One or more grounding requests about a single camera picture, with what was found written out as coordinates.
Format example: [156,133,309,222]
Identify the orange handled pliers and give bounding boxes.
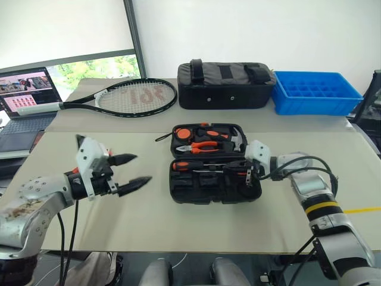
[175,140,220,156]

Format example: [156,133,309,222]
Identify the black mesh office chair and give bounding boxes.
[347,69,381,156]

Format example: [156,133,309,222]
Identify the black tennis racket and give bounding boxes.
[16,77,177,119]

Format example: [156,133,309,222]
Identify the blue plastic divider crate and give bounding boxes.
[271,70,365,116]

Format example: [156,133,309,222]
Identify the grey window frame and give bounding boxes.
[0,0,148,79]

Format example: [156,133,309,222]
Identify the long orange black screwdriver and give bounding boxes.
[173,160,236,173]

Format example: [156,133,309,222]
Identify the open grey laptop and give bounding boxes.
[0,66,64,160]

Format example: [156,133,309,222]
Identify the thin silver shaft screwdriver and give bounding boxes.
[192,168,248,178]

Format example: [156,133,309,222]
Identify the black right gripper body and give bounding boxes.
[244,158,266,187]

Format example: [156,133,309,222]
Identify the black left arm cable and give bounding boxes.
[55,199,80,286]

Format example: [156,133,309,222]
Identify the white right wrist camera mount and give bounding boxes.
[244,140,272,168]

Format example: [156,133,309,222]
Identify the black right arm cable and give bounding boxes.
[258,155,340,282]

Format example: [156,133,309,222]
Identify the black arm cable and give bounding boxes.
[55,199,80,286]
[258,155,340,282]

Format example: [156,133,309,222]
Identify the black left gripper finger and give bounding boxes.
[118,176,154,198]
[114,153,139,168]

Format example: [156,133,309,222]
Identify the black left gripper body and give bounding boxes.
[90,154,120,199]

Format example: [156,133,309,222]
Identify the white roller blind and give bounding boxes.
[0,0,135,70]

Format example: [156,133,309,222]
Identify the orange black tape measure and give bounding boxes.
[155,127,196,143]

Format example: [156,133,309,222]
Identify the person's beige trouser leg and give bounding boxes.
[63,251,111,286]

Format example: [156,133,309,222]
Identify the black plastic tool case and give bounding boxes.
[168,123,263,205]

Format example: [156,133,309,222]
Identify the silver head claw hammer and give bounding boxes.
[219,127,248,153]

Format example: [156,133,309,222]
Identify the black grey fabric bag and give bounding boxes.
[176,58,277,111]

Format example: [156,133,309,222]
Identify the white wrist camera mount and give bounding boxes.
[244,140,272,168]
[76,135,110,201]

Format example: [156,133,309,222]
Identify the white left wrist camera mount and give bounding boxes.
[76,135,110,201]

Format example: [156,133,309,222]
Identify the grey rounded shape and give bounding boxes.
[138,257,174,286]
[209,256,251,286]

